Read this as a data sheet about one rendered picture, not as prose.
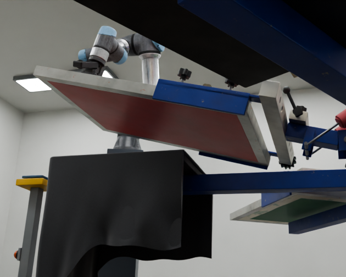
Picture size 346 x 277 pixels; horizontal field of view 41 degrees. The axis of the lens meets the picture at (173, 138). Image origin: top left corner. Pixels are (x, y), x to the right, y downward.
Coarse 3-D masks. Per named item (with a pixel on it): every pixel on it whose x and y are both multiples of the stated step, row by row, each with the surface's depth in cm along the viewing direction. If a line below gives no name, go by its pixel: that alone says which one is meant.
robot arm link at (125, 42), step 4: (128, 36) 243; (116, 40) 241; (120, 40) 239; (124, 40) 239; (128, 40) 242; (120, 44) 235; (124, 44) 238; (128, 44) 240; (88, 48) 212; (124, 48) 237; (128, 48) 240; (80, 52) 212; (84, 52) 211; (88, 52) 210; (128, 52) 241; (132, 52) 244; (80, 56) 211; (84, 56) 211; (88, 56) 210; (128, 56) 247; (84, 60) 211
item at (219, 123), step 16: (80, 96) 173; (96, 96) 167; (112, 96) 161; (128, 96) 156; (112, 112) 181; (128, 112) 174; (144, 112) 168; (160, 112) 162; (176, 112) 156; (192, 112) 151; (208, 112) 146; (192, 128) 169; (208, 128) 163; (224, 128) 157; (240, 128) 152
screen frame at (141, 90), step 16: (48, 80) 166; (64, 80) 160; (80, 80) 158; (96, 80) 156; (112, 80) 154; (64, 96) 180; (144, 96) 150; (80, 112) 197; (224, 112) 142; (256, 128) 153; (256, 144) 163
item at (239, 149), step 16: (96, 112) 189; (112, 128) 207; (128, 128) 198; (144, 128) 190; (160, 128) 182; (176, 128) 175; (176, 144) 199; (192, 144) 191; (208, 144) 183; (224, 144) 176; (240, 144) 170; (256, 160) 185
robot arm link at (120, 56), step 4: (116, 48) 203; (120, 48) 205; (112, 52) 203; (116, 52) 204; (120, 52) 206; (124, 52) 208; (112, 56) 205; (116, 56) 206; (120, 56) 207; (124, 56) 209; (108, 60) 209; (112, 60) 209; (116, 60) 208; (120, 60) 209; (124, 60) 210
